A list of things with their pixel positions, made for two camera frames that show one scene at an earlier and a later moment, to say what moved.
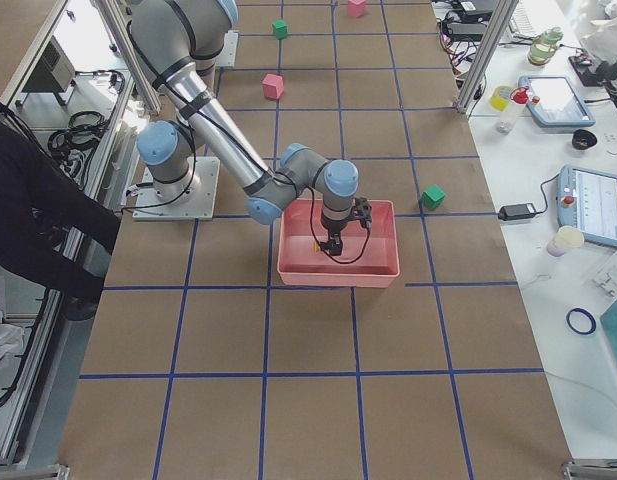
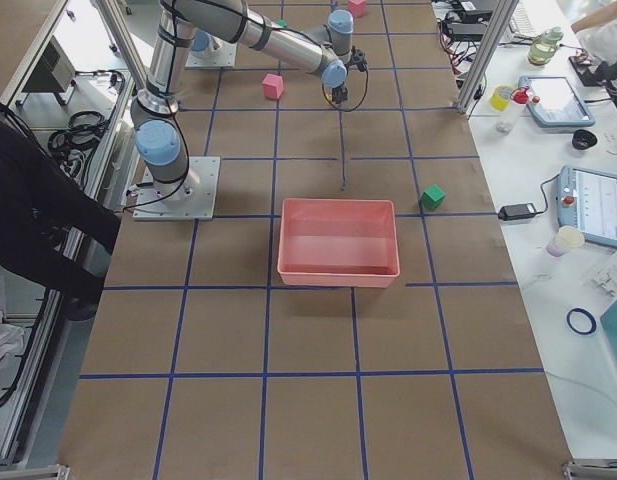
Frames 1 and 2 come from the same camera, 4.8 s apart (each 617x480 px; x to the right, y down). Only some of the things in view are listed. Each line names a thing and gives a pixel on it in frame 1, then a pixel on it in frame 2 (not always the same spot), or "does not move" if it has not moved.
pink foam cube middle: (273, 86) does not move
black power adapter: (515, 212) does not move
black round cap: (583, 139) does not move
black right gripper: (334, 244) to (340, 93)
